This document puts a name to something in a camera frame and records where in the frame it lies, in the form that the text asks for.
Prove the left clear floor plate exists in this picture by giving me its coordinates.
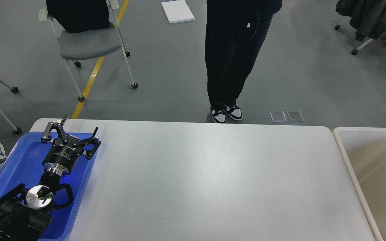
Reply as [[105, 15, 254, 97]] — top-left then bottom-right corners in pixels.
[[269, 111, 287, 123]]

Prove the beige plastic bin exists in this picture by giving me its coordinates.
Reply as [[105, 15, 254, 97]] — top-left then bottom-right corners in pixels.
[[332, 128, 386, 241]]

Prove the white flat box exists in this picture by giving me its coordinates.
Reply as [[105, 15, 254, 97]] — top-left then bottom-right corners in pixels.
[[161, 0, 195, 23]]

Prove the dark grey coat on chair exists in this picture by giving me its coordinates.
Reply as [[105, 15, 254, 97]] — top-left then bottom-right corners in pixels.
[[335, 0, 386, 41]]

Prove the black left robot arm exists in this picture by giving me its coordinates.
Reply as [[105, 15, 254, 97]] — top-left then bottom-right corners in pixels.
[[0, 116, 101, 241]]

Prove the right clear floor plate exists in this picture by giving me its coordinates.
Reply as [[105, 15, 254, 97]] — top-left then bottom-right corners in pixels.
[[287, 111, 305, 122]]

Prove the grey seat rolling chair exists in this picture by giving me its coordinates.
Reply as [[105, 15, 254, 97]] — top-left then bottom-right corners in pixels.
[[39, 0, 138, 102]]

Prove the black jacket on chair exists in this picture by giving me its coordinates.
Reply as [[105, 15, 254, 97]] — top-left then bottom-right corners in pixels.
[[46, 0, 110, 33]]

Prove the clear floor plate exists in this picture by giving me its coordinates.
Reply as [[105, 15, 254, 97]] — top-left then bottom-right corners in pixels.
[[287, 111, 305, 122], [269, 111, 287, 123]]

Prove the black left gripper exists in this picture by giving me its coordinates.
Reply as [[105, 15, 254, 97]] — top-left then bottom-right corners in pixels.
[[41, 114, 102, 175]]

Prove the person in black clothes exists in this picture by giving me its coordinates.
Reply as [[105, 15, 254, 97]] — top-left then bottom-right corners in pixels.
[[205, 0, 282, 124]]

